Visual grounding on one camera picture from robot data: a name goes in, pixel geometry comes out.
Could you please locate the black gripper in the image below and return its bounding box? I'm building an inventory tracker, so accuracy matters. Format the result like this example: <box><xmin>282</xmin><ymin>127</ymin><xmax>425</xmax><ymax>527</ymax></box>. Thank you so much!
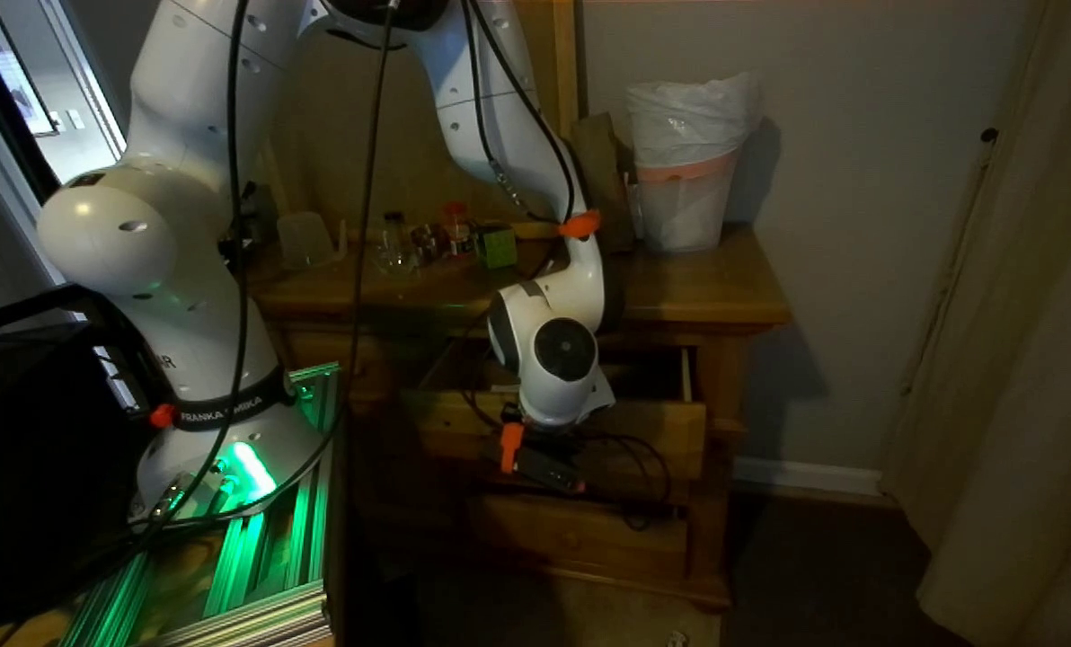
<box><xmin>513</xmin><ymin>441</ymin><xmax>594</xmax><ymax>498</ymax></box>

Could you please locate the wooden drawer with grey cloth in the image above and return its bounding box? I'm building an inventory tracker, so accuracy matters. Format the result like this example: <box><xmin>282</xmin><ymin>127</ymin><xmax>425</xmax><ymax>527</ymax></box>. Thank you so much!
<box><xmin>407</xmin><ymin>342</ymin><xmax>712</xmax><ymax>480</ymax></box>

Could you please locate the wooden dresser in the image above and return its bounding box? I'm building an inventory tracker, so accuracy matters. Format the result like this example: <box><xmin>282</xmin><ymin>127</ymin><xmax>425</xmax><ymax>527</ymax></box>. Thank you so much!
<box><xmin>246</xmin><ymin>226</ymin><xmax>793</xmax><ymax>614</ymax></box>

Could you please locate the dark green box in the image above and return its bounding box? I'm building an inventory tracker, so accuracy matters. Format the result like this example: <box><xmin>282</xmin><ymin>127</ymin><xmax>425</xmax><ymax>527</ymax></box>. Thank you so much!
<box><xmin>476</xmin><ymin>223</ymin><xmax>521</xmax><ymax>273</ymax></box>

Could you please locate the red capped spice bottle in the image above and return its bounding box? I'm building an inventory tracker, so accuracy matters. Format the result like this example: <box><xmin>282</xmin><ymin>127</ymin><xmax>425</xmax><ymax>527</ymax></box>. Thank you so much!
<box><xmin>440</xmin><ymin>197</ymin><xmax>476</xmax><ymax>261</ymax></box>

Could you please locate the clear stemless glass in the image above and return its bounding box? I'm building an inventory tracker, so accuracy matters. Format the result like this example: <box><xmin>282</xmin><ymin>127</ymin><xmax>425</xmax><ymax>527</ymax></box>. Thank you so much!
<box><xmin>369</xmin><ymin>212</ymin><xmax>419</xmax><ymax>280</ymax></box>

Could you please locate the brown paper bag with label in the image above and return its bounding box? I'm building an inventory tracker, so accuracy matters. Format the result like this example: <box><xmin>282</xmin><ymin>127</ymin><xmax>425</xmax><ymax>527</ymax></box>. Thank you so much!
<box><xmin>574</xmin><ymin>112</ymin><xmax>640</xmax><ymax>261</ymax></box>

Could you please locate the white trash bin with liner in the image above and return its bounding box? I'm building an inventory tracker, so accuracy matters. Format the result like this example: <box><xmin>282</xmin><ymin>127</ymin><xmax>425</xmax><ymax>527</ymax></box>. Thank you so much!
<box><xmin>624</xmin><ymin>73</ymin><xmax>764</xmax><ymax>258</ymax></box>

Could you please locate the wooden back panel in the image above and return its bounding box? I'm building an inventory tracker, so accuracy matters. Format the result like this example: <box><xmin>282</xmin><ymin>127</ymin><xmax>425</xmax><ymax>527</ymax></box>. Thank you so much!
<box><xmin>240</xmin><ymin>0</ymin><xmax>586</xmax><ymax>261</ymax></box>

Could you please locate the black equipment box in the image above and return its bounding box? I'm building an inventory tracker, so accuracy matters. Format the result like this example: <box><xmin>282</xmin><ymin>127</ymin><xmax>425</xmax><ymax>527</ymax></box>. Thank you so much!
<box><xmin>0</xmin><ymin>280</ymin><xmax>188</xmax><ymax>638</ymax></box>

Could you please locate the white framed door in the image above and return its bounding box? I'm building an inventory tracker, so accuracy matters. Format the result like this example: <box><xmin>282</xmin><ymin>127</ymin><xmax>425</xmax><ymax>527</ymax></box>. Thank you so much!
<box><xmin>0</xmin><ymin>0</ymin><xmax>133</xmax><ymax>316</ymax></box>

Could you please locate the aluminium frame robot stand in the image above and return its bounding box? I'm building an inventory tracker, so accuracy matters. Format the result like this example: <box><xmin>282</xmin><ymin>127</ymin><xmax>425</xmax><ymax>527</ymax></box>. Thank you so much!
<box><xmin>0</xmin><ymin>364</ymin><xmax>348</xmax><ymax>647</ymax></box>

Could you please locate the black camera on stand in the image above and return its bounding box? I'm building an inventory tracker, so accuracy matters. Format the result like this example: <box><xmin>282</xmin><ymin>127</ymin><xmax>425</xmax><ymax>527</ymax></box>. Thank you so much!
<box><xmin>216</xmin><ymin>177</ymin><xmax>282</xmax><ymax>276</ymax></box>

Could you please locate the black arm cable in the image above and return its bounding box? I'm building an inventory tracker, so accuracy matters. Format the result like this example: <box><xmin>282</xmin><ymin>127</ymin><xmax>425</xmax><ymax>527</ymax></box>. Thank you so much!
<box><xmin>136</xmin><ymin>0</ymin><xmax>403</xmax><ymax>533</ymax></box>

